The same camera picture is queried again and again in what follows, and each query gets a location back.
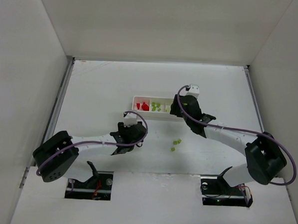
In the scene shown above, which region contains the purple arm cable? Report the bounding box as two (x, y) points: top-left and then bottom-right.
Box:
(36, 106), (149, 181)
(172, 84), (298, 187)

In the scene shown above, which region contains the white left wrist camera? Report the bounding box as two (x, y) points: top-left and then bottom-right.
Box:
(123, 111), (138, 127)

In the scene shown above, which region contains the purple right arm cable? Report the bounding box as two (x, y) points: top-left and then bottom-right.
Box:
(172, 84), (298, 187)

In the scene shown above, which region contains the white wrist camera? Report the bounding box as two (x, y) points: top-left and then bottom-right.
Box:
(185, 84), (200, 99)
(123, 111), (138, 127)

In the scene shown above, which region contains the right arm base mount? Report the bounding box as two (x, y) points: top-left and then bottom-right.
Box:
(200, 167), (254, 208)

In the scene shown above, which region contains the red round lego piece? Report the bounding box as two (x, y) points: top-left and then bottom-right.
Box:
(141, 103), (150, 111)

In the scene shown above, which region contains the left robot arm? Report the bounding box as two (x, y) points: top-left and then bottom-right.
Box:
(33, 121), (148, 184)

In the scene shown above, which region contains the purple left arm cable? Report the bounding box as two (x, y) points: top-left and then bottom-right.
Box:
(36, 106), (149, 181)

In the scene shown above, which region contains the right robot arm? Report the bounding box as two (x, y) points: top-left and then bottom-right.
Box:
(170, 94), (287, 188)

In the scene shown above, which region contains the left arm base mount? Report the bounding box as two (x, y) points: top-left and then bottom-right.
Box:
(64, 161), (114, 201)

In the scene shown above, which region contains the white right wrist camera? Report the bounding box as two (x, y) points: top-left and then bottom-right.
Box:
(185, 84), (200, 99)

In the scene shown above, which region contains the white three-compartment tray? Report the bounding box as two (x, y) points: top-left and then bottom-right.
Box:
(132, 96), (184, 122)

